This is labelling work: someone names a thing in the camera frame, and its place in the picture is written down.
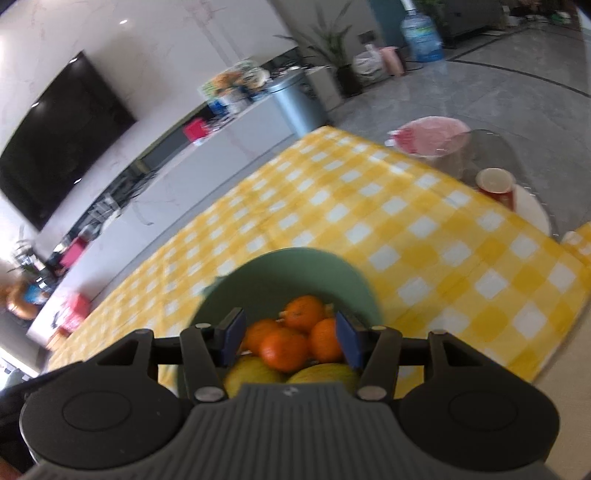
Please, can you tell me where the orange gourd ornament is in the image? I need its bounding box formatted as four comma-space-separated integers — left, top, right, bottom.
4, 281, 42, 319

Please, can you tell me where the yellow checked tablecloth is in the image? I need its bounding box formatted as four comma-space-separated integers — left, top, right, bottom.
44, 126, 590, 403

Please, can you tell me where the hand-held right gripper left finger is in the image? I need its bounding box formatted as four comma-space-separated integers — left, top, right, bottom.
95, 307, 248, 403

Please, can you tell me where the long-leaf potted plant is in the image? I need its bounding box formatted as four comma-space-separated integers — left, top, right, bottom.
274, 9, 366, 98

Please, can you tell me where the black television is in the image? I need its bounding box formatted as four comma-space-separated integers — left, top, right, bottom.
0, 51, 139, 232

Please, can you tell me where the pink storage box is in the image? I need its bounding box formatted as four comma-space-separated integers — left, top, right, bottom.
60, 293, 91, 331

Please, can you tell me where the pink fluffy stool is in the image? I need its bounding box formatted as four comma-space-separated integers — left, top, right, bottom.
388, 117, 472, 160

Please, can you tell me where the yellow-green pear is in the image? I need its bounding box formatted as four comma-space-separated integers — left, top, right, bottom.
224, 354, 287, 400
286, 364, 361, 387

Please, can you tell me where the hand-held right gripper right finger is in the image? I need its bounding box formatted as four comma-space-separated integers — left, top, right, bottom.
335, 311, 491, 402

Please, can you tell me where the red cup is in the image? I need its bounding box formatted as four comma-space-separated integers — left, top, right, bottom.
475, 167, 517, 211

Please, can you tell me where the green colander bowl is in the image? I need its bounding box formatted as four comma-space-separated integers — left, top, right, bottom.
178, 248, 384, 398

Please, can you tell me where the orchid in glass vase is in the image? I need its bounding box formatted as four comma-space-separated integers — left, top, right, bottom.
9, 240, 42, 278

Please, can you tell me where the round glass side table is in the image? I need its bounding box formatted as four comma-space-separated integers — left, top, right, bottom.
438, 129, 553, 241

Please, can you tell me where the grey metal trash can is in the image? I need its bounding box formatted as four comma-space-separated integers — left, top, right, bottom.
267, 69, 330, 137

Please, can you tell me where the colourful picture board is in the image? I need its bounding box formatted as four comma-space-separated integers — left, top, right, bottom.
198, 59, 260, 100

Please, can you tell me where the blue water jug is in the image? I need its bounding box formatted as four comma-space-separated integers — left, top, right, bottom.
399, 0, 445, 64

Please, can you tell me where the white plastic bag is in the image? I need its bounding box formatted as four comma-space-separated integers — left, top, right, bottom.
353, 44, 387, 77

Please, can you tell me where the orange tangerine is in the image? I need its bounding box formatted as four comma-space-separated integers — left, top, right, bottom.
259, 328, 310, 374
281, 295, 327, 334
242, 319, 280, 354
308, 318, 345, 363

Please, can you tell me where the magenta box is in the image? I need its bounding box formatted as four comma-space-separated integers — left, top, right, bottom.
60, 237, 89, 269

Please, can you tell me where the cream chair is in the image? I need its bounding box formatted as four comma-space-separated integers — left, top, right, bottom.
531, 344, 591, 480

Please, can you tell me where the white marble media cabinet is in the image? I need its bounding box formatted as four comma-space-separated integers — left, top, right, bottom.
25, 99, 299, 350

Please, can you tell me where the grey drawer cabinet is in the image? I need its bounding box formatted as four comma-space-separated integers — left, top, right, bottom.
436, 0, 509, 38

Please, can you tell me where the red box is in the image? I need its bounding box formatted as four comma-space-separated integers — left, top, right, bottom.
183, 117, 209, 142

